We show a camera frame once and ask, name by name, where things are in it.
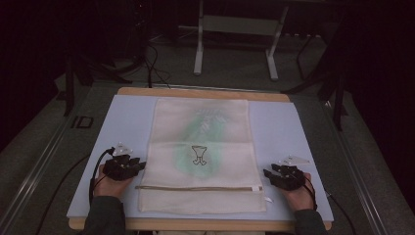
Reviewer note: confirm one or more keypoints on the black metal stand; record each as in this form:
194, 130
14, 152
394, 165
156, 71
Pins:
337, 98
70, 88

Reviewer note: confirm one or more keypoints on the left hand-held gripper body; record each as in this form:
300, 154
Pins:
120, 166

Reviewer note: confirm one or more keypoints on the light blue foam mat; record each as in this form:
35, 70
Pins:
280, 130

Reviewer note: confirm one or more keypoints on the white mesh laundry bag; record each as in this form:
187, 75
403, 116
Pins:
202, 196

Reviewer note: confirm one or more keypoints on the green garment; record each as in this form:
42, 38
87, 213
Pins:
199, 130

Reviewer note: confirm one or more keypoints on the white metal stand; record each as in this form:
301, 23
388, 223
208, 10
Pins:
238, 25

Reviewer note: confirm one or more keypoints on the metal floor rail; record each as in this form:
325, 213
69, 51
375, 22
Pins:
29, 182
355, 173

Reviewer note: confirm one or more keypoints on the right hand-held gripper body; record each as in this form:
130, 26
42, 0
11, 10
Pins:
290, 178

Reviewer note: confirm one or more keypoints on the wooden table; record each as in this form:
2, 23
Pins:
202, 93

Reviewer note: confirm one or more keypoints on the black floor bracket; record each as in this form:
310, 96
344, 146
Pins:
81, 122

